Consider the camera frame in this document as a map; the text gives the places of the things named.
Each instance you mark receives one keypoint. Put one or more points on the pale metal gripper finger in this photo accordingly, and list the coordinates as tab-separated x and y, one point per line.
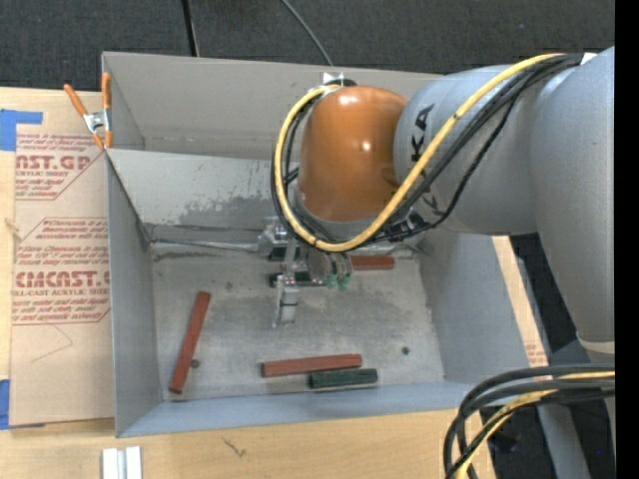
288	300
288	260

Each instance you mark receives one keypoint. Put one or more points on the grey metal bin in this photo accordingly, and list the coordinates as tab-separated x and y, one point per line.
239	312

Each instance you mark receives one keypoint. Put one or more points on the red-brown flat block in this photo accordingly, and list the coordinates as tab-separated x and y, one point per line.
191	339
373	263
310	365

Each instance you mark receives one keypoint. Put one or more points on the dark green flat block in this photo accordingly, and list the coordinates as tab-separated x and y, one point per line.
343	378

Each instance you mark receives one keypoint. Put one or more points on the brown cardboard board red print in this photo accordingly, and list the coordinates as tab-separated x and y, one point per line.
60	347

